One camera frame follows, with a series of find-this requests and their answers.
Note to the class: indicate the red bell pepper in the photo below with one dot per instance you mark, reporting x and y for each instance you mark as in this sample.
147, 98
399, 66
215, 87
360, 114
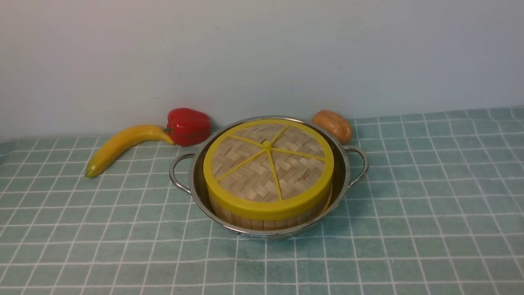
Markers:
187, 127

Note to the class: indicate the yellow banana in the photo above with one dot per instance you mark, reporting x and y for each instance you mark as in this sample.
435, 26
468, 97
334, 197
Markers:
120, 143

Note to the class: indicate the green checkered tablecloth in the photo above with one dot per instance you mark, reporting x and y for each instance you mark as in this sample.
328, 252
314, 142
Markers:
440, 212

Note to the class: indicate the bamboo steamer basket yellow rim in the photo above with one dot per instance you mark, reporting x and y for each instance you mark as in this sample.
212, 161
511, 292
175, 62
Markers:
266, 223

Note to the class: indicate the brown potato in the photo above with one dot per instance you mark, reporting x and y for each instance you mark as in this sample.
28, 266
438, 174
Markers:
335, 124

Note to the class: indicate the yellow rimmed woven steamer lid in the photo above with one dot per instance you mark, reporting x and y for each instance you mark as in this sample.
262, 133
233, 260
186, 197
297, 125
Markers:
269, 169

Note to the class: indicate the stainless steel two-handled pot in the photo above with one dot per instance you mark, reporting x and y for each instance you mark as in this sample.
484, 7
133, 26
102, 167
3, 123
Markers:
350, 165

